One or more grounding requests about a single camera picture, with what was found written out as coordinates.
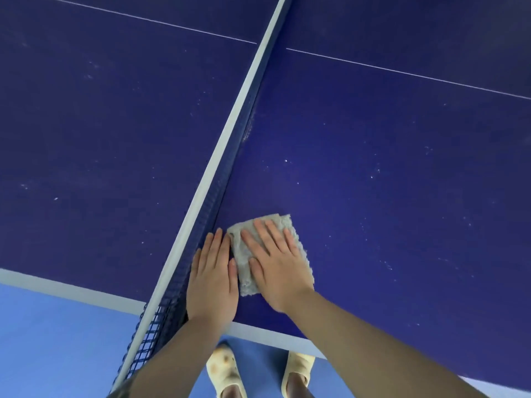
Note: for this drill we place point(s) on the person's left hand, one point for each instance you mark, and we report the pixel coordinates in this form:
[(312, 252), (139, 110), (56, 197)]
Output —
[(211, 286)]

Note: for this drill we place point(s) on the person's right hand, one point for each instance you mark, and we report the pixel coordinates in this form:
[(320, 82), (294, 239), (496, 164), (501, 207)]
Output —
[(282, 273)]

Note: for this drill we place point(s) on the grey cleaning cloth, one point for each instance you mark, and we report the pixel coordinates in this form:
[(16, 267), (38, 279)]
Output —
[(242, 261)]

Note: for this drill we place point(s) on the person's left forearm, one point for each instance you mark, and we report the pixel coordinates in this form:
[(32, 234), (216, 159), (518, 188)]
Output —
[(178, 364)]

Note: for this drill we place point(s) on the person's right forearm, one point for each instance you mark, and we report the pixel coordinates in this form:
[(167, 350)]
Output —
[(373, 356)]

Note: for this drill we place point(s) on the person's left leg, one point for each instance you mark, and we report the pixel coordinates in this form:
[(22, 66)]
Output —
[(233, 391)]

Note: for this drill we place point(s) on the blue table tennis table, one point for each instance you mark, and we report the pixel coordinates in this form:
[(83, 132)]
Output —
[(373, 161)]

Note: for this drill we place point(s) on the dark blue table tennis net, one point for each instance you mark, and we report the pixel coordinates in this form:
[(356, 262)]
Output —
[(227, 132)]

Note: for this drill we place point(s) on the cream left slipper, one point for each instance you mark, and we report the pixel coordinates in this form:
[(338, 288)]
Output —
[(224, 364)]

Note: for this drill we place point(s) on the cream slipper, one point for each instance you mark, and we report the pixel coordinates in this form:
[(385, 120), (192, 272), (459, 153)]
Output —
[(300, 364), (224, 364)]

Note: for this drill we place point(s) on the cream right slipper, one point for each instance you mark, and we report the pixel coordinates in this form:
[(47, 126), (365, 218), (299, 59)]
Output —
[(300, 364)]

